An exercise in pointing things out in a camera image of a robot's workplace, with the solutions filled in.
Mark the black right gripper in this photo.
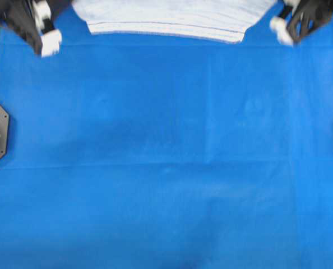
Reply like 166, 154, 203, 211
269, 1, 333, 46

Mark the white blue-striped towel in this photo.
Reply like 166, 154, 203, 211
72, 0, 276, 43

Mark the blue table cloth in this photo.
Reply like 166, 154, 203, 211
0, 4, 333, 268

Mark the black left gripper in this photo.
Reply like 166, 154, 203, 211
0, 1, 72, 57

